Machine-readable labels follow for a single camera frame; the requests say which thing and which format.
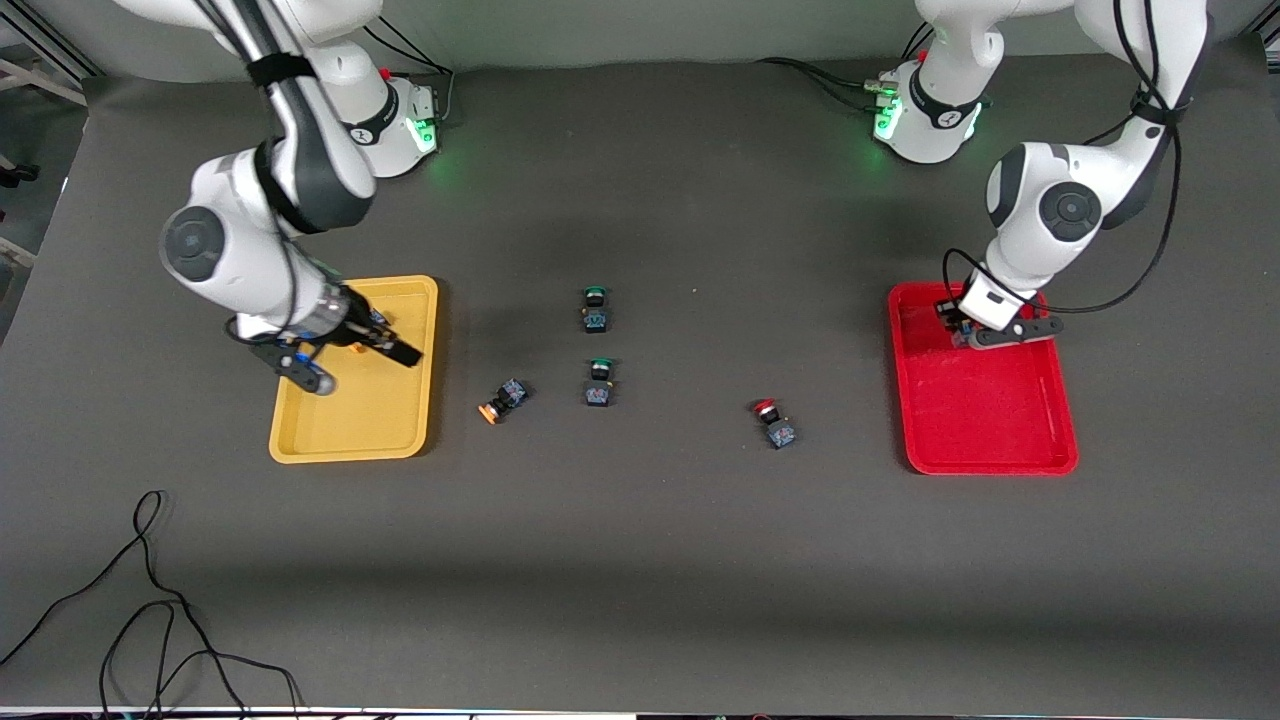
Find red push button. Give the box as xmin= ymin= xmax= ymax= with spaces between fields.
xmin=751 ymin=398 xmax=798 ymax=450
xmin=936 ymin=297 xmax=976 ymax=349

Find orange push button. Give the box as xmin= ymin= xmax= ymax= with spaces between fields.
xmin=350 ymin=308 xmax=393 ymax=356
xmin=477 ymin=378 xmax=530 ymax=426

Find yellow plastic tray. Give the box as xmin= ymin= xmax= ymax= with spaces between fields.
xmin=268 ymin=275 xmax=440 ymax=465

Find red plastic tray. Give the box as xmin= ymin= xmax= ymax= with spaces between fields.
xmin=888 ymin=282 xmax=1080 ymax=477

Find dark grey table cloth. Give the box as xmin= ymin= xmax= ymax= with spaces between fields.
xmin=0 ymin=35 xmax=1280 ymax=716

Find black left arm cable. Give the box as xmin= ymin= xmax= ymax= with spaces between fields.
xmin=943 ymin=0 xmax=1193 ymax=315

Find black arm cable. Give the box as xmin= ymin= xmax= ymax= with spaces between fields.
xmin=943 ymin=0 xmax=1193 ymax=315
xmin=195 ymin=0 xmax=313 ymax=346

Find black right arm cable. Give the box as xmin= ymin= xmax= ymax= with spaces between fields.
xmin=195 ymin=0 xmax=313 ymax=346

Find black right arm base cables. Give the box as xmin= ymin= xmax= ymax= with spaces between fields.
xmin=365 ymin=15 xmax=457 ymax=126

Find black arm base cables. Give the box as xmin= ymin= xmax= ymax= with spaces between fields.
xmin=365 ymin=15 xmax=457 ymax=126
xmin=756 ymin=22 xmax=938 ymax=113

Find thin black loose cable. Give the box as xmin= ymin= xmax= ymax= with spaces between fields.
xmin=0 ymin=489 xmax=304 ymax=720

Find black left arm base cables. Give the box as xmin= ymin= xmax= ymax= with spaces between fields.
xmin=756 ymin=22 xmax=938 ymax=113

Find grey metal frame bar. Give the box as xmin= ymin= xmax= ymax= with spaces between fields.
xmin=0 ymin=55 xmax=89 ymax=107

